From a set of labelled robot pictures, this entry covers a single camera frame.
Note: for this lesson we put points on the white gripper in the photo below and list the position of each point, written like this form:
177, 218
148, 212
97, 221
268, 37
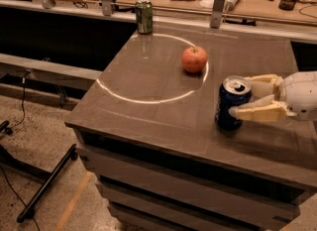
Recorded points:
301, 95

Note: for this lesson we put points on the blue pepsi can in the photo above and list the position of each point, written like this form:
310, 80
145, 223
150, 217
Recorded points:
234, 91

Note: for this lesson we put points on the green soda can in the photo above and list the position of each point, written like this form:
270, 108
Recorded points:
144, 16

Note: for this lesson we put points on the red apple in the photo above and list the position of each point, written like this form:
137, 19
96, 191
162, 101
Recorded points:
194, 59

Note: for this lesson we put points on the dark round cup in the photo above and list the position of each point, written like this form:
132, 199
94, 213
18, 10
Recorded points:
287, 5

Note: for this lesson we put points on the grey drawer cabinet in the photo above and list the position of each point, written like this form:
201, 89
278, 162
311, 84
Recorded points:
146, 129

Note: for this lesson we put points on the black stand leg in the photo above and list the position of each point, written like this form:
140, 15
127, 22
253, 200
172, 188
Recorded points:
29, 210

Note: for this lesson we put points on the metal bracket post right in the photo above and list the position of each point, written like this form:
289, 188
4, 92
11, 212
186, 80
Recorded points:
217, 11

